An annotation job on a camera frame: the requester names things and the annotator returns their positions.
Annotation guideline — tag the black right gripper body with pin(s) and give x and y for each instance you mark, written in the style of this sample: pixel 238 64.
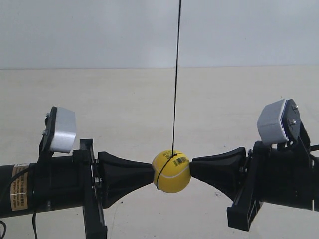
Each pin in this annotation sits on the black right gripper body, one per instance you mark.
pixel 286 177

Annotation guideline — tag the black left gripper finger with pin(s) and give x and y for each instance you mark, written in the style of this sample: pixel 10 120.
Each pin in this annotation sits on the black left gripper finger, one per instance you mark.
pixel 121 177

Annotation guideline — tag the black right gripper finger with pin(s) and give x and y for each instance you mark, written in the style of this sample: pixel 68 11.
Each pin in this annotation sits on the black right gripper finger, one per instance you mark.
pixel 224 172

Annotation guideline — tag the silver right gripper camera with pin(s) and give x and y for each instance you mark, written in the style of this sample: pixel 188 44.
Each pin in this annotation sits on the silver right gripper camera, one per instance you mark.
pixel 280 124

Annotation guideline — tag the silver gripper camera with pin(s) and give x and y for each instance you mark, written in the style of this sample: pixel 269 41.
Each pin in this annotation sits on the silver gripper camera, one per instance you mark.
pixel 59 134
pixel 280 124

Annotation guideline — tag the yellow tennis ball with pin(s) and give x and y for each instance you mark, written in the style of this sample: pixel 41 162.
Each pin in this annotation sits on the yellow tennis ball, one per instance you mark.
pixel 171 171

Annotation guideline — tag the silver left gripper camera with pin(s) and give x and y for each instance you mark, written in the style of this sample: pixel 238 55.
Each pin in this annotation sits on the silver left gripper camera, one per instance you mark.
pixel 59 134

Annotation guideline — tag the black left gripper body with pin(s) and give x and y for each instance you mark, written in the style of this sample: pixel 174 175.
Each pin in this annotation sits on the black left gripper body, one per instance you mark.
pixel 55 184

